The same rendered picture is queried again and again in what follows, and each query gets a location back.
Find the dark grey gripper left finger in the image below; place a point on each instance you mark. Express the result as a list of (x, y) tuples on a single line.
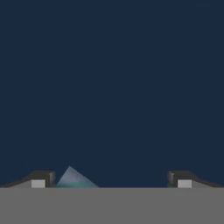
[(40, 177)]

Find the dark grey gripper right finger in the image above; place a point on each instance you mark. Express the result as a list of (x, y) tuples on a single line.
[(183, 176)]

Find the dark blue drawer front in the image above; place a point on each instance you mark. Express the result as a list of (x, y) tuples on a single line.
[(112, 87)]

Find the pale blue-green worktop corner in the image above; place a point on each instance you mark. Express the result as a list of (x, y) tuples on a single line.
[(74, 178)]

